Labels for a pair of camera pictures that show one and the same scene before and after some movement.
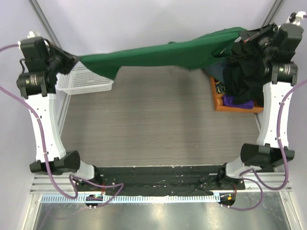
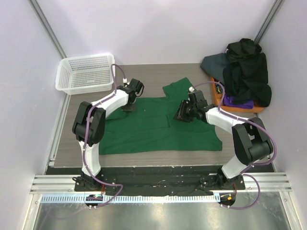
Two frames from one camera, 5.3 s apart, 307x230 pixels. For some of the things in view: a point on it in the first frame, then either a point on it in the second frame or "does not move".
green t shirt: (191, 52) to (151, 128)
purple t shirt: (228, 100) does not move
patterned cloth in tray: (220, 88) does not move
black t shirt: (245, 74) does not move
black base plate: (159, 180) does not move
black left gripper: (70, 59) to (128, 109)
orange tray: (218, 103) does not move
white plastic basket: (81, 79) does not move
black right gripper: (257, 33) to (183, 111)
